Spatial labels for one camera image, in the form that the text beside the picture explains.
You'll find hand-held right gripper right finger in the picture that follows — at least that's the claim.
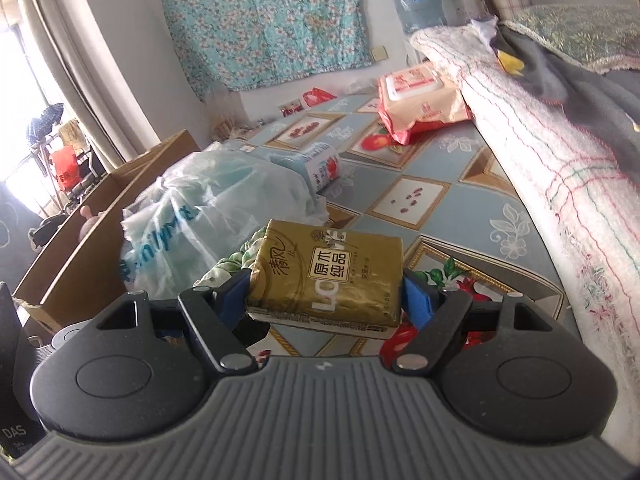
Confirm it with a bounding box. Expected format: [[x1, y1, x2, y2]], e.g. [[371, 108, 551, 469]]
[[392, 271, 551, 375]]

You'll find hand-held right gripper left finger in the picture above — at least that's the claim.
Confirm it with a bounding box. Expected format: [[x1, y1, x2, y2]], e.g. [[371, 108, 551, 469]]
[[92, 269, 256, 375]]

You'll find gold tissue pack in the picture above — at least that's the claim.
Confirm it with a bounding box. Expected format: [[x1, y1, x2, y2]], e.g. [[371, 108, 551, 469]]
[[245, 218, 405, 340]]

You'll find brown cardboard box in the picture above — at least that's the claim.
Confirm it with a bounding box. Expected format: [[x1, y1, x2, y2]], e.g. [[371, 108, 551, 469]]
[[12, 129, 201, 331]]

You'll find pink plush doll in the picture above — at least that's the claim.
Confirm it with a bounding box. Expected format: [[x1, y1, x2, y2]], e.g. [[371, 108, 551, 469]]
[[77, 205, 108, 248]]

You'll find green scrunchie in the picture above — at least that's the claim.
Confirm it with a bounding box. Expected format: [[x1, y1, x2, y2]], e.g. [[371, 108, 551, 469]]
[[197, 227, 268, 288]]

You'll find white plastic shopping bag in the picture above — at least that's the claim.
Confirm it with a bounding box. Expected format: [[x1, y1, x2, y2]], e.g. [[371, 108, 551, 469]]
[[120, 142, 331, 301]]

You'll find blue tissue roll pack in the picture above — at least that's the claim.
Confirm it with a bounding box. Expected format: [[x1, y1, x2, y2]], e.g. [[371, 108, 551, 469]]
[[270, 142, 343, 195]]

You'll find white checked blanket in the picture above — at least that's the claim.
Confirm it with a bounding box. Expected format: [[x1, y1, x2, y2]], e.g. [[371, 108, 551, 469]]
[[410, 25, 640, 456]]

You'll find wheelchair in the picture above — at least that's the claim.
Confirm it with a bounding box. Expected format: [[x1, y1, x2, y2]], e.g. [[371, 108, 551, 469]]
[[30, 150, 103, 223]]

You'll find pink wet wipes pack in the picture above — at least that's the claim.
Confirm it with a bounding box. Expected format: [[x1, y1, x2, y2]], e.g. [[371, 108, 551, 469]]
[[376, 62, 473, 146]]

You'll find red plastic bag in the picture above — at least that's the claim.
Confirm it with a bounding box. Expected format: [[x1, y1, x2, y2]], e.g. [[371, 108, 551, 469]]
[[49, 146, 82, 192]]

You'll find dark blue hanging cloth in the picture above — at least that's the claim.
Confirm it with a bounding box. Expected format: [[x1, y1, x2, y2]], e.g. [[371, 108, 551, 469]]
[[27, 104, 66, 143]]

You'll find grey blanket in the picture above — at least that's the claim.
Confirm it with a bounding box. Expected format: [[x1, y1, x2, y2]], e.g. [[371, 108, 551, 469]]
[[492, 22, 640, 186]]

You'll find beige curtain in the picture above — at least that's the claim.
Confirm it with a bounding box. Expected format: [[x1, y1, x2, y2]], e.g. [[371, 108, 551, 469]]
[[20, 0, 211, 176]]

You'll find white crumpled plastic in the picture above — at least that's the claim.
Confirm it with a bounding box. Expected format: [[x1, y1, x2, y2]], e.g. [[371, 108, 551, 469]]
[[469, 16, 502, 42]]

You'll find teal floral wall cloth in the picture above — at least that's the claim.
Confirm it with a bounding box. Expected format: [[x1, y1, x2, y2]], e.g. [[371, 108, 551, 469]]
[[156, 0, 373, 103]]

